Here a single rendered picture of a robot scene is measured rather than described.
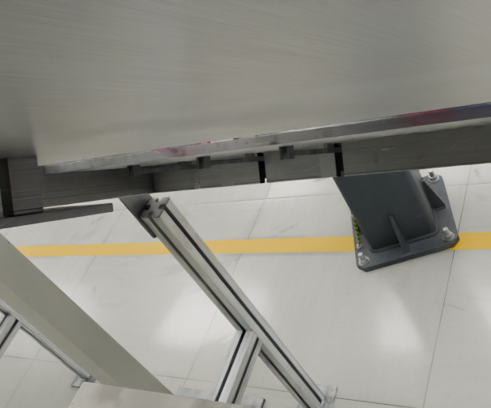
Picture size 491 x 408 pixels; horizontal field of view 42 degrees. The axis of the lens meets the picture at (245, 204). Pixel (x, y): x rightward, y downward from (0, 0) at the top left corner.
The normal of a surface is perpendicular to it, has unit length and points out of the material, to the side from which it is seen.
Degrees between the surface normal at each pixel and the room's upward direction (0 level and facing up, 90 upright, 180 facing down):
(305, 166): 48
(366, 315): 0
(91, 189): 90
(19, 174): 90
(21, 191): 90
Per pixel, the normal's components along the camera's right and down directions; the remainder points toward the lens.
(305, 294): -0.46, -0.66
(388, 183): -0.04, 0.69
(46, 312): 0.82, -0.06
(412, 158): -0.56, 0.11
